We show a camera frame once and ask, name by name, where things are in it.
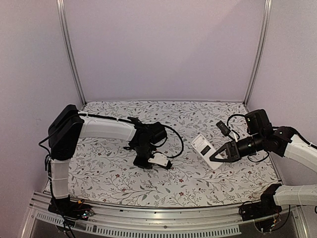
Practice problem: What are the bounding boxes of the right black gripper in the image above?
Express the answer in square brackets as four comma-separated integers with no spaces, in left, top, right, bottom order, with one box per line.
[210,131,264,163]

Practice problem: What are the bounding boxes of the white red remote control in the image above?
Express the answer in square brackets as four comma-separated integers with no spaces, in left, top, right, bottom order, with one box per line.
[191,134,222,170]

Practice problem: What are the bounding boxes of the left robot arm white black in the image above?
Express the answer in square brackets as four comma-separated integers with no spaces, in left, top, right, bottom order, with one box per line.
[38,105,172,215]

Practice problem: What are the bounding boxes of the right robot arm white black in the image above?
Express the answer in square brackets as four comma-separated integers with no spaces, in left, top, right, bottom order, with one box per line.
[209,109,317,216]

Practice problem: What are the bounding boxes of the floral patterned table mat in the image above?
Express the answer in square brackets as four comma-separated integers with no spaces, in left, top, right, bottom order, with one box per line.
[68,101,279,207]

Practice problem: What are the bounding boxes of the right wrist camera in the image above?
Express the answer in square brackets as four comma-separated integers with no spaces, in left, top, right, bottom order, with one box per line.
[216,120,240,141]

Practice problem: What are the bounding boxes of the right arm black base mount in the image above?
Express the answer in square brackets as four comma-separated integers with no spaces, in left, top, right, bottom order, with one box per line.
[239,183,282,221]

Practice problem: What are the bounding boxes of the front aluminium rail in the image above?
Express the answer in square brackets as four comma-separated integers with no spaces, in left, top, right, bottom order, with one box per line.
[21,192,310,238]

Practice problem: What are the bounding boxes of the right aluminium frame post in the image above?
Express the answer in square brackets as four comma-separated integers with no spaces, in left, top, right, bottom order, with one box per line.
[243,0,272,107]

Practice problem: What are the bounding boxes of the aluminium frame post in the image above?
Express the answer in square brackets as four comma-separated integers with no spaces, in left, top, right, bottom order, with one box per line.
[243,0,272,107]
[56,0,87,106]

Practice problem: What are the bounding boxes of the left aluminium frame post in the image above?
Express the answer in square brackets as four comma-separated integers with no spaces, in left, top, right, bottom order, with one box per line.
[56,0,87,106]

